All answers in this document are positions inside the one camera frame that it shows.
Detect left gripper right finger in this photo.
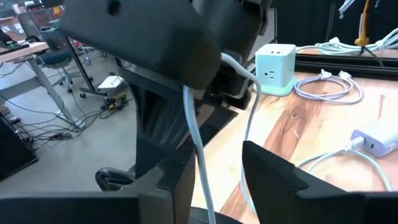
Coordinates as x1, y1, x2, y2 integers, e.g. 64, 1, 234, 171
242, 140, 398, 224

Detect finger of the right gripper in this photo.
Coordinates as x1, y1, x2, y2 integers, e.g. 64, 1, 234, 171
58, 0, 222, 91
207, 58, 254, 110

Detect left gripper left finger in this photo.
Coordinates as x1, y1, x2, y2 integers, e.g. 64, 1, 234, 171
0, 144, 196, 224

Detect long white USB cable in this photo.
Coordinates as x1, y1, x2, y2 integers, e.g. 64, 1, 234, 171
182, 52, 393, 224

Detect short pale USB cable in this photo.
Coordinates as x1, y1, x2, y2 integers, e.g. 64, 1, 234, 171
294, 68, 364, 105

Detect pale USB wall charger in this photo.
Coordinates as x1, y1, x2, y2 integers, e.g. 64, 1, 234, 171
351, 119, 398, 159

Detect pale cube power outlet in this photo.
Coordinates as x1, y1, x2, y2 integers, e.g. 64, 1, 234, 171
253, 43, 298, 96

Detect black partition panel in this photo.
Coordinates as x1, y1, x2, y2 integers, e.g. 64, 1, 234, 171
275, 0, 398, 54

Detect office chair with blue seat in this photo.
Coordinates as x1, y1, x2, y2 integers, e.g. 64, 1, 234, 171
26, 27, 94, 100

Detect black case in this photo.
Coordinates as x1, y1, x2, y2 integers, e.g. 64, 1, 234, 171
0, 113, 40, 182

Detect light wooden desk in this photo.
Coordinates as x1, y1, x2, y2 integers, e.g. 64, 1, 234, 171
0, 40, 86, 128

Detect yellow power plug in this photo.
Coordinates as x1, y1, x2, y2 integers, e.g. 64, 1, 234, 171
354, 0, 371, 47

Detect black floor cable tangle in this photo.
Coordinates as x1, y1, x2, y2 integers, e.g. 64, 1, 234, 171
0, 90, 134, 150

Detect pale cube outlet cord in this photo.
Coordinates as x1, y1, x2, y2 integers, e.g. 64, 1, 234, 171
297, 27, 398, 57

